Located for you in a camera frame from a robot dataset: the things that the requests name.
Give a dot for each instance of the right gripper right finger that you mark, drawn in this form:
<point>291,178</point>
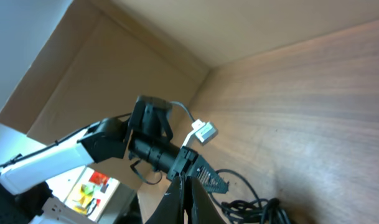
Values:
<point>198,205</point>

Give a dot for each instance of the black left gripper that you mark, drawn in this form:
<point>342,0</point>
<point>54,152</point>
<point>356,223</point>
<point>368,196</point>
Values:
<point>190,163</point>

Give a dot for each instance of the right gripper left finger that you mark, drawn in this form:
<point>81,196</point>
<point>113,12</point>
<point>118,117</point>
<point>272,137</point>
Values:
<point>171,208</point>

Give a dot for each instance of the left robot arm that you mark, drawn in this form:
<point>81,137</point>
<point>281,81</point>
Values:
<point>144,135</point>

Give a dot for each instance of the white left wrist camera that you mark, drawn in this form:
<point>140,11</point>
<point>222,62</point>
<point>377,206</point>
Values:
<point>203,132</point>

